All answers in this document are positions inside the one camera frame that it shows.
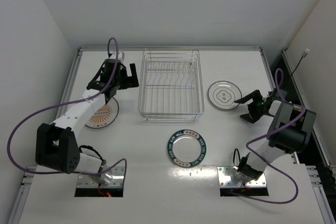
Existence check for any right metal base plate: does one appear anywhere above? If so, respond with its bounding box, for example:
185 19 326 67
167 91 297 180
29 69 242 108
217 166 267 189

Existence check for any dark green rimmed plate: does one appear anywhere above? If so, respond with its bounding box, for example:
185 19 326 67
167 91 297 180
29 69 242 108
167 129 207 168

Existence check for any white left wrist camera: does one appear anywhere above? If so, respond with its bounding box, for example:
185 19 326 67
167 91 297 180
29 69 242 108
117 51 125 61

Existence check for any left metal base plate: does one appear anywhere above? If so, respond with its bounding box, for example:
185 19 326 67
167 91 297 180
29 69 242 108
77 166 125 189

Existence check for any orange sunburst plate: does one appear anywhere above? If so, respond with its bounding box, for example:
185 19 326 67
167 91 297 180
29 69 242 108
85 98 119 129

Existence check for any aluminium table frame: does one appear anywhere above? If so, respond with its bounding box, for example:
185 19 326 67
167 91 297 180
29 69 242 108
7 45 336 224

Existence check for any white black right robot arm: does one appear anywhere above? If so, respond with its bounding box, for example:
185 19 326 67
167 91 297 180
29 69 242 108
235 90 316 182

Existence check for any steel wire dish rack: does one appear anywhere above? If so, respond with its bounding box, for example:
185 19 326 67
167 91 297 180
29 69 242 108
138 49 205 122

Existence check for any metal base plate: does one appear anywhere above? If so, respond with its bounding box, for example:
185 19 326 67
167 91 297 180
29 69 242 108
217 166 267 189
77 166 125 189

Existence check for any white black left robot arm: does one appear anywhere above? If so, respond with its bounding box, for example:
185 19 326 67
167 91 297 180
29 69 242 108
35 59 139 184

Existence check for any black cable with white plug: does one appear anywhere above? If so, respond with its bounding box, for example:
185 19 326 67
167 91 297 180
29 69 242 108
290 48 310 77

